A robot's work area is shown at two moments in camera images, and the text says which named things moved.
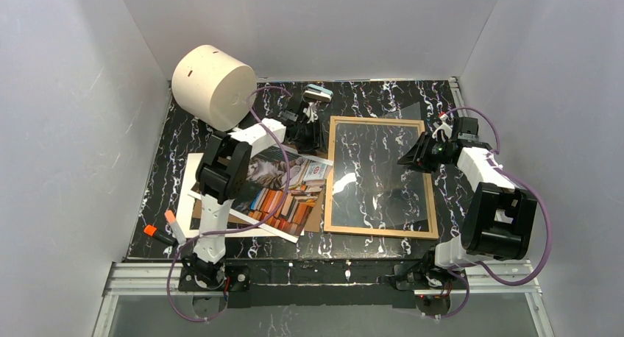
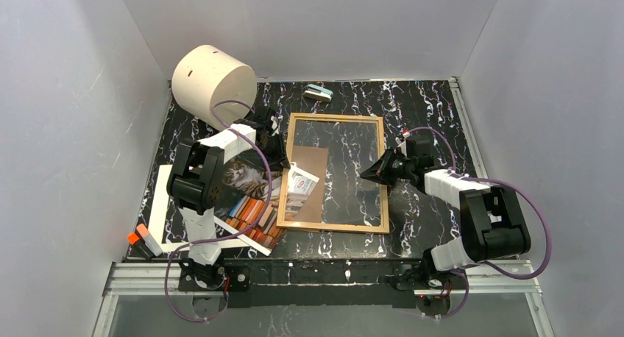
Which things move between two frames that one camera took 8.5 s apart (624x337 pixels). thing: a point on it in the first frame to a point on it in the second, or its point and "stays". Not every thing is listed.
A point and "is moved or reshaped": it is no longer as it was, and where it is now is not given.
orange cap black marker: (152, 231) to (134, 239)
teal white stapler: (318, 93) stays
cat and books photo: (284, 188) is moved or reshaped
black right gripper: (420, 154) to (393, 165)
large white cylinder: (213, 87) stays
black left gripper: (306, 132) to (273, 143)
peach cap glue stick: (174, 226) to (149, 240)
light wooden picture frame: (328, 211) to (281, 221)
